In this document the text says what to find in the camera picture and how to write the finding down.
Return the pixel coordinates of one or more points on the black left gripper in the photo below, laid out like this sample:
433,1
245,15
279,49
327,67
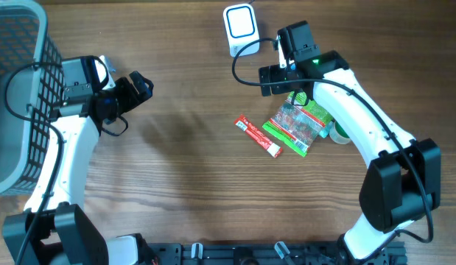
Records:
132,98

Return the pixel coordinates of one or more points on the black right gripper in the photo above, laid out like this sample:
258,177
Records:
274,71

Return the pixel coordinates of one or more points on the green candy bag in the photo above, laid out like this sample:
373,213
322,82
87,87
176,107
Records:
298,122

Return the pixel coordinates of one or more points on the mint wet wipes packet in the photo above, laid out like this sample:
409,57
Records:
325,131

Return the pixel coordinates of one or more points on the green-lidded jar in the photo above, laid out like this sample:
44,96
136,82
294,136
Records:
338,134

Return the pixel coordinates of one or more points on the red stick sachet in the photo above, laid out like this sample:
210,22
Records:
258,136

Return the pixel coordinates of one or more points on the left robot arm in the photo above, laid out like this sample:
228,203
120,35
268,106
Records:
53,229

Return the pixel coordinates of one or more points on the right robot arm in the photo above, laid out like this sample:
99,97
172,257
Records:
403,179

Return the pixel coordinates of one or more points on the white barcode scanner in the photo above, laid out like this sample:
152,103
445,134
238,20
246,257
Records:
240,26

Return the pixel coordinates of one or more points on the grey plastic mesh basket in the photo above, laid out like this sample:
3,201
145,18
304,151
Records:
30,83

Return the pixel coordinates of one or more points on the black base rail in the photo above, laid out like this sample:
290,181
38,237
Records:
310,253

